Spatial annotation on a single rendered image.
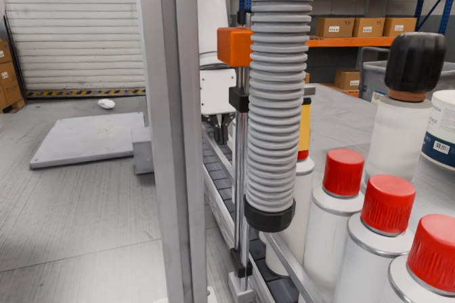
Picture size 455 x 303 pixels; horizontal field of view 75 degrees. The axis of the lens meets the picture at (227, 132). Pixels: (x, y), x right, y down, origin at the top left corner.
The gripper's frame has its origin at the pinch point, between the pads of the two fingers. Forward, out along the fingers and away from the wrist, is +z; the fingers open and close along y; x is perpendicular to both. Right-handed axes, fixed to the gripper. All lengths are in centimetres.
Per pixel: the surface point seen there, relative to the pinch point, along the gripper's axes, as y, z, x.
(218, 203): -5.4, 11.6, -12.7
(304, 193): -0.4, 5.7, -35.6
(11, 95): -170, -62, 378
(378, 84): 180, -20, 139
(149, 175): -16.7, 8.2, 10.6
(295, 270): -4.3, 12.2, -39.1
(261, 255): -3.2, 16.4, -26.5
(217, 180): -3.5, 8.9, -5.8
